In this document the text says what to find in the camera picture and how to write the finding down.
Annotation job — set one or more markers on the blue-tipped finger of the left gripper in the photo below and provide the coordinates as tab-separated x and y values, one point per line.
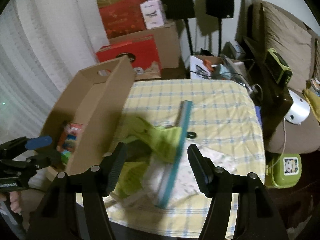
23	144

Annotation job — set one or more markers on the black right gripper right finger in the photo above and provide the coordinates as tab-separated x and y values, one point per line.
201	169

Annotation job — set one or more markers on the green lunch box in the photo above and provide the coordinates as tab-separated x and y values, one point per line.
283	171

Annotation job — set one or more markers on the large brown cardboard box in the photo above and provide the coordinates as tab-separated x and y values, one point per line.
166	40

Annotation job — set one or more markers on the green teal squeegee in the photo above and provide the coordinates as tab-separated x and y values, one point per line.
166	143

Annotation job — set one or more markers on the red gift bag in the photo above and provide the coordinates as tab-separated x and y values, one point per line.
122	18

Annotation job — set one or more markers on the box of clutter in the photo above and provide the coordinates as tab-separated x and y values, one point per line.
209	67

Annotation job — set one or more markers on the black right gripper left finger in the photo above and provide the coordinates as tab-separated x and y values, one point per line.
113	165

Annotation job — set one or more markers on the black speaker left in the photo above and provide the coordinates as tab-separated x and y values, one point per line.
182	10

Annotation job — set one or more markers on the black speaker right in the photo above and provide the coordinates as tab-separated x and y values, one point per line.
220	9

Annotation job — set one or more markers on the green black radio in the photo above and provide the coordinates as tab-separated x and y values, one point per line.
278	67

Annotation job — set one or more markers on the yellow plaid cloth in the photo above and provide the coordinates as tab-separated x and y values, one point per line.
228	132

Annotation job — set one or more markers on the yellow cloth on sofa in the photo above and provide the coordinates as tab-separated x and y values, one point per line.
314	102

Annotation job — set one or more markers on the white rounded lamp device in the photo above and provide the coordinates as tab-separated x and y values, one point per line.
299	110

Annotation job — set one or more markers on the black speaker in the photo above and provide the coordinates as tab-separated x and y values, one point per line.
220	9
182	10

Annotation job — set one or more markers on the person's left hand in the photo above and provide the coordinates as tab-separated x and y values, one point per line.
15	200

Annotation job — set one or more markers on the red box with hole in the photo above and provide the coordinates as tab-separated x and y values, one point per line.
142	53

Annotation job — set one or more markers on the small white pink box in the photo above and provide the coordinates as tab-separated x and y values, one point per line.
153	14

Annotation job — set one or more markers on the open cardboard box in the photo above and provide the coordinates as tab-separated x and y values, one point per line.
94	98

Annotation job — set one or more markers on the green carabiner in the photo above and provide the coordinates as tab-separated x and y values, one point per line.
191	135

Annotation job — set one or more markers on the white floral cloth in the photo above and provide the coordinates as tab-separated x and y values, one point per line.
140	182

